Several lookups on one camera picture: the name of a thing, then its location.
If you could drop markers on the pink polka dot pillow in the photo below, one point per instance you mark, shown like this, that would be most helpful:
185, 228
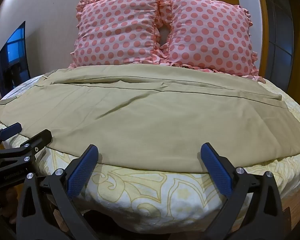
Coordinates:
207, 33
116, 28

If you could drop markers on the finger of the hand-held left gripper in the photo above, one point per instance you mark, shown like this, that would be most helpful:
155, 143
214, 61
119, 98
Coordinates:
11, 128
38, 140

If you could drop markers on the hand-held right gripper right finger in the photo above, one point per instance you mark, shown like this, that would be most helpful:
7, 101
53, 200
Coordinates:
215, 166

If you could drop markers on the yellow-framed window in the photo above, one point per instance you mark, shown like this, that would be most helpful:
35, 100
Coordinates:
282, 45

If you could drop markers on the olive green blanket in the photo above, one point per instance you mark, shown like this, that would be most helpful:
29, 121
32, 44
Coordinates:
145, 120

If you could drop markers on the wall-mounted television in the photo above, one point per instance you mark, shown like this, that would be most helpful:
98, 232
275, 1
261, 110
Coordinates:
13, 60

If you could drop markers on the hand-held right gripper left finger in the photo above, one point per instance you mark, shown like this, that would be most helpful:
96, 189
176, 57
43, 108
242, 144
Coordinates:
76, 180

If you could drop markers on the bed with yellow patterned sheet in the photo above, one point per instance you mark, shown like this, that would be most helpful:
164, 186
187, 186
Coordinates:
165, 200

